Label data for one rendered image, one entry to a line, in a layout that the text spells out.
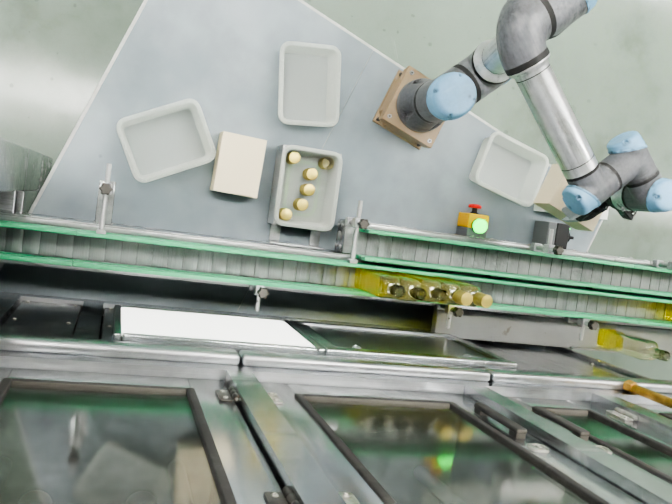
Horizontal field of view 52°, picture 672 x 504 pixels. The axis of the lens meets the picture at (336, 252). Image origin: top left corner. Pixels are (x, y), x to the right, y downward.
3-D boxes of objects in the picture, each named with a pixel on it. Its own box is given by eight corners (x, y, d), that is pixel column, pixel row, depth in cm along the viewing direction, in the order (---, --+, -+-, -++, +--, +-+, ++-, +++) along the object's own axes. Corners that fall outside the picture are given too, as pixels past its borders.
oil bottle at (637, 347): (596, 345, 219) (657, 365, 194) (598, 328, 219) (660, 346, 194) (610, 346, 221) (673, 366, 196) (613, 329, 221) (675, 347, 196)
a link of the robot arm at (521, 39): (492, 13, 133) (597, 221, 147) (534, -16, 135) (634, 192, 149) (463, 24, 144) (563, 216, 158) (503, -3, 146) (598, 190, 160)
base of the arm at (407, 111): (406, 71, 197) (419, 65, 187) (451, 90, 201) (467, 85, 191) (389, 121, 196) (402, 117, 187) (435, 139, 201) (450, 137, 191)
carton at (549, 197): (552, 164, 189) (569, 163, 182) (594, 192, 194) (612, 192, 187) (533, 202, 188) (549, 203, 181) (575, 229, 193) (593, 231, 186)
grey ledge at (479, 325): (420, 330, 211) (436, 337, 200) (424, 301, 210) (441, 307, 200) (667, 351, 240) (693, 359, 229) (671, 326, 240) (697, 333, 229)
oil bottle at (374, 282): (353, 286, 193) (380, 298, 173) (355, 267, 193) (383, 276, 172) (371, 288, 195) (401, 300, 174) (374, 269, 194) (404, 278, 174)
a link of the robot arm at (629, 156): (609, 154, 148) (631, 197, 151) (646, 126, 150) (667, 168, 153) (586, 155, 156) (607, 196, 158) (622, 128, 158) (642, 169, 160)
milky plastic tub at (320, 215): (266, 223, 197) (273, 224, 188) (277, 144, 195) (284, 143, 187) (324, 230, 202) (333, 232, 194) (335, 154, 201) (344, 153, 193)
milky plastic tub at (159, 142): (113, 123, 184) (112, 120, 175) (193, 99, 189) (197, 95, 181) (136, 185, 187) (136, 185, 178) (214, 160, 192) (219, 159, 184)
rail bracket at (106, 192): (92, 228, 180) (89, 234, 159) (100, 164, 179) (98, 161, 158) (112, 230, 181) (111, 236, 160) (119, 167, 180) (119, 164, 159)
